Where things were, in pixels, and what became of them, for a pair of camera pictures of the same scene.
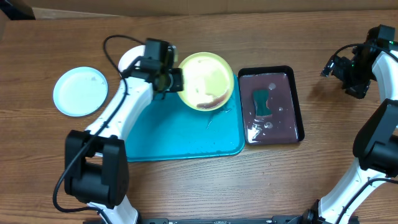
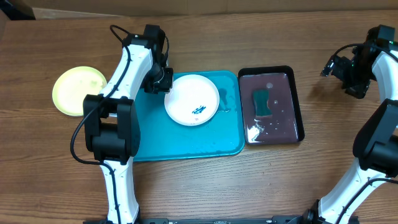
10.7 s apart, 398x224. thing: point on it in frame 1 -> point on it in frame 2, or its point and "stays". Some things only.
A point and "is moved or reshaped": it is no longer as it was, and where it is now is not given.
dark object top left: x=17 y=10 stays
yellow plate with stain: x=208 y=81 -> x=72 y=84
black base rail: x=291 y=219 stays
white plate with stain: x=130 y=56 is moved or reshaped
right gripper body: x=356 y=76 stays
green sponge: x=260 y=97 stays
